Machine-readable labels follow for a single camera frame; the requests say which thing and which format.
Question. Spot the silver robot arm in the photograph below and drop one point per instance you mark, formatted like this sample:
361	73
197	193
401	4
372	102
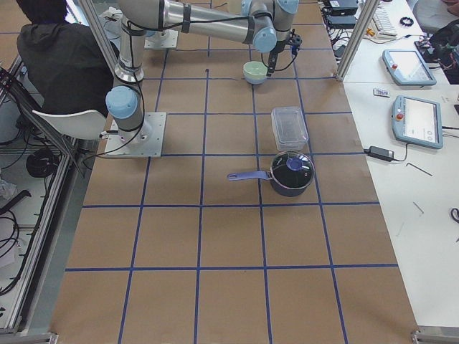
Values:
264	25

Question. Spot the blue teach pendant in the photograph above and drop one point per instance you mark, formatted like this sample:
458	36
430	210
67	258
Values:
407	68
417	121

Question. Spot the black power adapter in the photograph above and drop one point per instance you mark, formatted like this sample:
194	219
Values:
379	153

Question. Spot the white chair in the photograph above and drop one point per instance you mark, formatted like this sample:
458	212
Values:
86	125

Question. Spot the blue teach pendant near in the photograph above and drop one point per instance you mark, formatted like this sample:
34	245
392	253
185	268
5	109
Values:
417	121

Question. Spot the aluminium frame post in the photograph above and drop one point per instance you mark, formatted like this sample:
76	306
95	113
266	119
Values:
365	17

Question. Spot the white keyboard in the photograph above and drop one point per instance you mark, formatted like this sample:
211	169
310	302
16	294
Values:
382	25

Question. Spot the dark blue saucepan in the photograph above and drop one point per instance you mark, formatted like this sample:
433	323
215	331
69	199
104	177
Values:
290	174

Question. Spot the person in black jacket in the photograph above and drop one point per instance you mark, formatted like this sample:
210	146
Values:
63	60

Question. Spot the green bowl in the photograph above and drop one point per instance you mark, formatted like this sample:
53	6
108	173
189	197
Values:
254	68

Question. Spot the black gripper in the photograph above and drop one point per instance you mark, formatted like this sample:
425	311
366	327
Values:
275	49

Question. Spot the blue bowl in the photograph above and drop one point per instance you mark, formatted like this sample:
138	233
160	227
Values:
255	79

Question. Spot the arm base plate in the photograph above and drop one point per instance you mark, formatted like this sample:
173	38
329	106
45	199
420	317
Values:
147	143
166	39

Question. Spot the blue teach pendant far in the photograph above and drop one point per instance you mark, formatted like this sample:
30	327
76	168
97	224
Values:
407	68

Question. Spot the clear plastic container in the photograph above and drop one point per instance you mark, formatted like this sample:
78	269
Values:
289	128

